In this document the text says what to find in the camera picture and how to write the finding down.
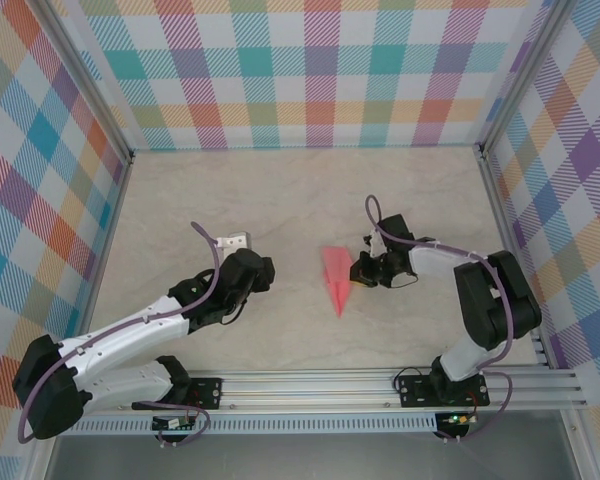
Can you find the pink paper sheet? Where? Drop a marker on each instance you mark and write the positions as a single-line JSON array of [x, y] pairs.
[[337, 272]]

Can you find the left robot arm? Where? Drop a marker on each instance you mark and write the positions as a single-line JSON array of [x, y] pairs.
[[130, 330]]

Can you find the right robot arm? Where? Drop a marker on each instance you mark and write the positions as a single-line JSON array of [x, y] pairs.
[[485, 300]]

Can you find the small circuit board green light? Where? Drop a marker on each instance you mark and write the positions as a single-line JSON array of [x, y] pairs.
[[457, 419]]

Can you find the grey metal panel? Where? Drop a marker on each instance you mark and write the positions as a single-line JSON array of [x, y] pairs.
[[305, 457]]

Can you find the aluminium mounting rail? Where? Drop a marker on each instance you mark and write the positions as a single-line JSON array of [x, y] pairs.
[[305, 390]]

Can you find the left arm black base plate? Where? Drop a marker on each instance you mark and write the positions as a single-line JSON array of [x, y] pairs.
[[210, 392]]

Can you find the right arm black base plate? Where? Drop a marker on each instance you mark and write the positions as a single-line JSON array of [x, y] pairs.
[[415, 392]]

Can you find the aluminium side rail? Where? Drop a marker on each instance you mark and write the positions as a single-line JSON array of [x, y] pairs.
[[512, 260], [102, 260]]

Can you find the aluminium frame post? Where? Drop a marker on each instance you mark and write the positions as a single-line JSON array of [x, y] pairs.
[[525, 75], [85, 80]]

